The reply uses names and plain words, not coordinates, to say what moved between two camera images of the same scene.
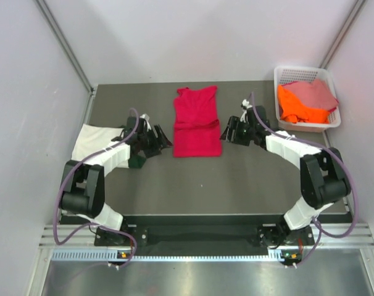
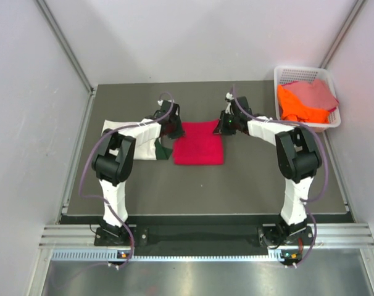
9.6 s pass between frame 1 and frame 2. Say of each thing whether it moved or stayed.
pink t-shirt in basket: stayed
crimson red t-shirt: moved
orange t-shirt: stayed
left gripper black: moved
